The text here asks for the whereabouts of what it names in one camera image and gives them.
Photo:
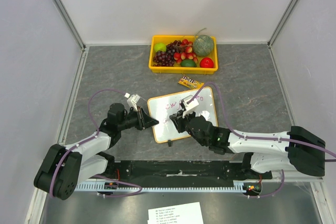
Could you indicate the yellow framed whiteboard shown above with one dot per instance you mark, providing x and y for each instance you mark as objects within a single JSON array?
[{"x": 160, "y": 108}]

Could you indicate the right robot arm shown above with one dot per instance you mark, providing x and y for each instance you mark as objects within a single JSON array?
[{"x": 297, "y": 149}]

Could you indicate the red tomato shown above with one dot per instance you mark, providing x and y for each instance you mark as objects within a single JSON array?
[{"x": 206, "y": 63}]

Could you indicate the yellow candy packet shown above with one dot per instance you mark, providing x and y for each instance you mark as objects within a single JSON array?
[{"x": 190, "y": 83}]

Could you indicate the dark purple grape bunch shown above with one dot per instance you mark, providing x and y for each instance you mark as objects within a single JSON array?
[{"x": 164, "y": 59}]

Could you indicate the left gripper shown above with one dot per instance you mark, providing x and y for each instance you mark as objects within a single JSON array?
[{"x": 144, "y": 120}]

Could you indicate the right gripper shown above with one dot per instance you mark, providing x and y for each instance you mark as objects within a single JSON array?
[{"x": 181, "y": 122}]

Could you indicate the green netted melon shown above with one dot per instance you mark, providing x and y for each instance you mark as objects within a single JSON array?
[{"x": 203, "y": 45}]

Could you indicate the white printed paper sheet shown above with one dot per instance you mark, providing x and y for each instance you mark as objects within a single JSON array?
[{"x": 186, "y": 213}]

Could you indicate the green apple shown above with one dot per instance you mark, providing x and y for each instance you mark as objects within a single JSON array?
[{"x": 160, "y": 47}]

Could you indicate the grey slotted cable duct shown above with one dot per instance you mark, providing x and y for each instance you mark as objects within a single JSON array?
[{"x": 104, "y": 186}]

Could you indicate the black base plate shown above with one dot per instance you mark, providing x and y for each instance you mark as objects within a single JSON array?
[{"x": 181, "y": 174}]

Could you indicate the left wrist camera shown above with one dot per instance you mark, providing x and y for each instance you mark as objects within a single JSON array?
[{"x": 132, "y": 100}]

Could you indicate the green avocado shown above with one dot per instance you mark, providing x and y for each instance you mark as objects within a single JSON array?
[{"x": 189, "y": 63}]

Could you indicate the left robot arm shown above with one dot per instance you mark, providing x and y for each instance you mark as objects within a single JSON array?
[{"x": 64, "y": 167}]

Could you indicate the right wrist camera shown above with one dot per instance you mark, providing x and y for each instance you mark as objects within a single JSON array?
[{"x": 188, "y": 105}]

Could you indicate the red grape bunch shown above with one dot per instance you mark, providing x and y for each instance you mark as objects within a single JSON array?
[{"x": 183, "y": 49}]

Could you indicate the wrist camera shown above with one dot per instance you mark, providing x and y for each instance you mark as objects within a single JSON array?
[
  {"x": 188, "y": 105},
  {"x": 132, "y": 100}
]

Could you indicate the yellow plastic tray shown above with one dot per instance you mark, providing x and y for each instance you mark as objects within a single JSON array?
[{"x": 177, "y": 68}]

